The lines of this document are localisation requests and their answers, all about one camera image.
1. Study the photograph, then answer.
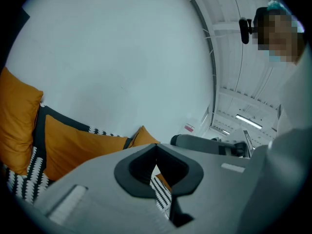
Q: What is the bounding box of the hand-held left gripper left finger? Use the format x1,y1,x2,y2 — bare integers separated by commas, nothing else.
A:
34,143,176,234

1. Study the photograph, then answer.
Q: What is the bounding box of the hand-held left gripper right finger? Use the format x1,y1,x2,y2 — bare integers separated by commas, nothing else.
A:
156,143,251,234

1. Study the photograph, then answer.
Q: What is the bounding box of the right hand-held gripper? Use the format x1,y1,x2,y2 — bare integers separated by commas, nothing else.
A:
170,127,255,158

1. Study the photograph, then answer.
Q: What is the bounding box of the orange cushion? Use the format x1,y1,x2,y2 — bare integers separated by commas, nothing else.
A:
0,66,44,176
43,115,129,181
127,125,161,149

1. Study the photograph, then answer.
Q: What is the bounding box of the blue face mask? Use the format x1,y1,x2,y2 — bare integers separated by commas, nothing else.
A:
264,50,288,63

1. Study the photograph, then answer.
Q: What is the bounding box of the blue hair cap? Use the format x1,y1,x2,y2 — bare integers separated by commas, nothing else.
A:
267,0,285,12

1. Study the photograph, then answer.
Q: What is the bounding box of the white wall sign red patch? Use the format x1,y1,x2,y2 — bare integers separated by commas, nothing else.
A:
184,112,203,133

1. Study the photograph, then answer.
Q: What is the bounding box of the black head camera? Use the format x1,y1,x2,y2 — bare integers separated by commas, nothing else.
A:
238,17,254,45

